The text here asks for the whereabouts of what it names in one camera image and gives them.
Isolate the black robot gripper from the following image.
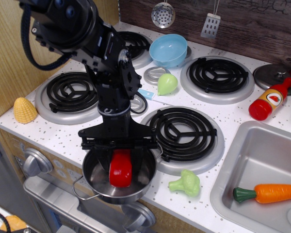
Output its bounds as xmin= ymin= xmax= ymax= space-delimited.
xmin=78 ymin=108 xmax=157 ymax=177

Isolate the red toy sushi piece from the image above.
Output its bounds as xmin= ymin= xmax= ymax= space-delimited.
xmin=109 ymin=149 xmax=132 ymax=188

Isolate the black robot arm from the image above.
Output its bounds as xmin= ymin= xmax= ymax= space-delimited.
xmin=19 ymin=0 xmax=157 ymax=173

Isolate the small stainless steel pot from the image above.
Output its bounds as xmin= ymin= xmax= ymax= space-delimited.
xmin=72 ymin=149 xmax=157 ymax=205

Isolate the silver top knob middle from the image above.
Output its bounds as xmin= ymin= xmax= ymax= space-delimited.
xmin=130 ymin=95 xmax=148 ymax=117

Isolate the silver knob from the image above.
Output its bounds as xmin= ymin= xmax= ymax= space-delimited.
xmin=130 ymin=95 xmax=148 ymax=117
xmin=23 ymin=148 xmax=53 ymax=177
xmin=144 ymin=67 xmax=170 ymax=86
xmin=121 ymin=201 xmax=156 ymax=233

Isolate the silver front knob right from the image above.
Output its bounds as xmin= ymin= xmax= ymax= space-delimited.
xmin=121 ymin=201 xmax=156 ymax=233

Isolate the front right stove burner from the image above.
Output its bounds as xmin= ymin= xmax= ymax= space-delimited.
xmin=141 ymin=106 xmax=225 ymax=176

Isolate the stove burner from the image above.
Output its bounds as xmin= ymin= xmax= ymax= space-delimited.
xmin=34 ymin=72 xmax=100 ymax=125
xmin=180 ymin=56 xmax=255 ymax=105
xmin=118 ymin=31 xmax=152 ymax=69
xmin=141 ymin=106 xmax=225 ymax=176

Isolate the green toy broccoli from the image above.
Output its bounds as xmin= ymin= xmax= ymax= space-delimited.
xmin=168 ymin=169 xmax=200 ymax=197

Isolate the front left stove burner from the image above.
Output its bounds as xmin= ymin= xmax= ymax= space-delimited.
xmin=34 ymin=72 xmax=100 ymax=125

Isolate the light green toy pear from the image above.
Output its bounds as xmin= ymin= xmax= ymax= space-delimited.
xmin=158 ymin=73 xmax=178 ymax=96

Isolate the silver top knob upper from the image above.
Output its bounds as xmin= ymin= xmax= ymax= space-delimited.
xmin=144 ymin=67 xmax=170 ymax=86

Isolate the silver front knob left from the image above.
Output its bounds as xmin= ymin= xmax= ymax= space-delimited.
xmin=23 ymin=148 xmax=53 ymax=177

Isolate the yellow toy corn cob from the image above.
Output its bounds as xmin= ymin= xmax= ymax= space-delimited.
xmin=13 ymin=97 xmax=38 ymax=124

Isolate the back left stove burner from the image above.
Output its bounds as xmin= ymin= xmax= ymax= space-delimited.
xmin=118 ymin=31 xmax=152 ymax=69

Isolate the light blue plastic bowl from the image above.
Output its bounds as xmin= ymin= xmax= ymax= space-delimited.
xmin=149 ymin=34 xmax=188 ymax=68

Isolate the back right stove burner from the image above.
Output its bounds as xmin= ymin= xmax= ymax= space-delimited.
xmin=180 ymin=56 xmax=255 ymax=105

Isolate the yellow toy on floor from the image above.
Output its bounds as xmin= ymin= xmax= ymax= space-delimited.
xmin=5 ymin=215 xmax=27 ymax=232

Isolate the silver toy sink basin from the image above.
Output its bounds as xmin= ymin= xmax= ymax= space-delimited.
xmin=210 ymin=121 xmax=291 ymax=233

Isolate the hanging metal strainer ladle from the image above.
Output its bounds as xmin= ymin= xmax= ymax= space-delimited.
xmin=151 ymin=0 xmax=176 ymax=29

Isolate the orange toy carrot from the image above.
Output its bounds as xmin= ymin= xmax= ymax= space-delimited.
xmin=233 ymin=184 xmax=291 ymax=204

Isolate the red toy ketchup bottle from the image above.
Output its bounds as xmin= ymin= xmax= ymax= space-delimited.
xmin=248 ymin=77 xmax=291 ymax=121

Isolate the hanging metal spatula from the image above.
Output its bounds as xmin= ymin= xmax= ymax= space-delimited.
xmin=200 ymin=0 xmax=221 ymax=39

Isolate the silver pot lid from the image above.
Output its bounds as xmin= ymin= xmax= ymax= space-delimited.
xmin=253 ymin=64 xmax=291 ymax=90

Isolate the blue handled toy knife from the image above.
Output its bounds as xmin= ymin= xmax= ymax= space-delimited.
xmin=138 ymin=89 xmax=172 ymax=105

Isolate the silver oven door handle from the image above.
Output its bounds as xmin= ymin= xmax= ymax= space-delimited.
xmin=23 ymin=177 xmax=126 ymax=233

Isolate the black braided cable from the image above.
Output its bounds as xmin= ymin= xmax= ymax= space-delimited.
xmin=20 ymin=3 xmax=72 ymax=71

